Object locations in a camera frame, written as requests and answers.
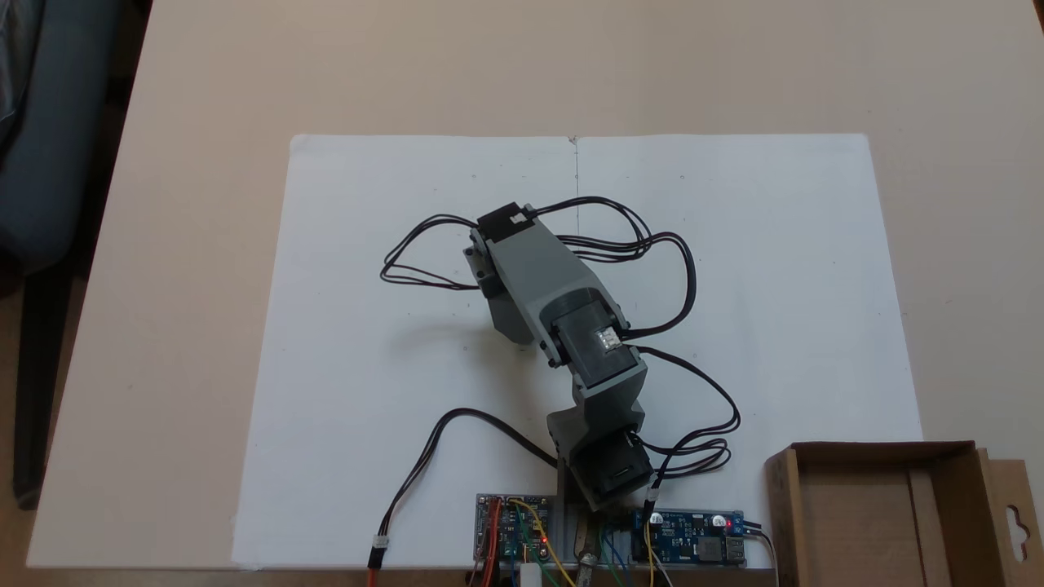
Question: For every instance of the brown cardboard box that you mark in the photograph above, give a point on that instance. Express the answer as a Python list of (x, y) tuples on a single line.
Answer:
[(864, 522)]

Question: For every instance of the white paper sheet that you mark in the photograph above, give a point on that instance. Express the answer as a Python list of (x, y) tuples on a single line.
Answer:
[(342, 367), (799, 244)]

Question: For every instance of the blue office chair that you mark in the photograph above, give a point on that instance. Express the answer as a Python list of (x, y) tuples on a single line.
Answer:
[(57, 122)]

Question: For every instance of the white cylindrical plug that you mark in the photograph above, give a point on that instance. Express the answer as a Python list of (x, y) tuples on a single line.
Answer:
[(530, 575)]

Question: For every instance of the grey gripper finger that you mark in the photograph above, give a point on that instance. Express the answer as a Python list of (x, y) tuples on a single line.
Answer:
[(512, 314)]

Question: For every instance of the circuit board with red LED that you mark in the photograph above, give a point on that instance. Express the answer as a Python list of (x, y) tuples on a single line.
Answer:
[(510, 530)]

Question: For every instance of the blue circuit board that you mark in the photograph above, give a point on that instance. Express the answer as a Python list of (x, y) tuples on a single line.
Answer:
[(693, 542)]

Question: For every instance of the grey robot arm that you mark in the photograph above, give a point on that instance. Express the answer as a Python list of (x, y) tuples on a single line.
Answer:
[(538, 269)]

